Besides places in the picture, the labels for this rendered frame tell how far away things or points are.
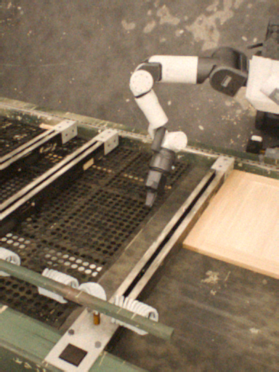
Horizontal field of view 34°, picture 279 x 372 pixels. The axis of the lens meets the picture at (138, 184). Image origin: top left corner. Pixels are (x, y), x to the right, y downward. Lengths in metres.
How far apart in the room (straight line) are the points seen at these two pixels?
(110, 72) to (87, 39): 0.32
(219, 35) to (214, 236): 1.80
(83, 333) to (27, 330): 0.14
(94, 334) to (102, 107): 2.32
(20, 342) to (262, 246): 0.83
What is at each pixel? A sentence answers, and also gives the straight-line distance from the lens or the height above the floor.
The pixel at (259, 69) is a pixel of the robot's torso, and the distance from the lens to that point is 1.54.
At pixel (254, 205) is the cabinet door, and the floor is 1.08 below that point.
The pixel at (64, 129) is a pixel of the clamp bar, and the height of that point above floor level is 1.01.
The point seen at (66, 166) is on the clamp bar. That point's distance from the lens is 1.84.
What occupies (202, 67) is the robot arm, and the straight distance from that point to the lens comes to 1.56.
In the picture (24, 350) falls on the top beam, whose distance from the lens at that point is 1.13.
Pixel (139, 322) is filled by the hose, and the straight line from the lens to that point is 0.94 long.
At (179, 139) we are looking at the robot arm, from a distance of 1.65.
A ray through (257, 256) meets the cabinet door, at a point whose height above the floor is 1.32.
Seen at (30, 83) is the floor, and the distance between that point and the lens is 3.62.
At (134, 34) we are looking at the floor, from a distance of 3.31.
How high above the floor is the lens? 2.81
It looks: 67 degrees down
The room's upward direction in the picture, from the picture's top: 80 degrees counter-clockwise
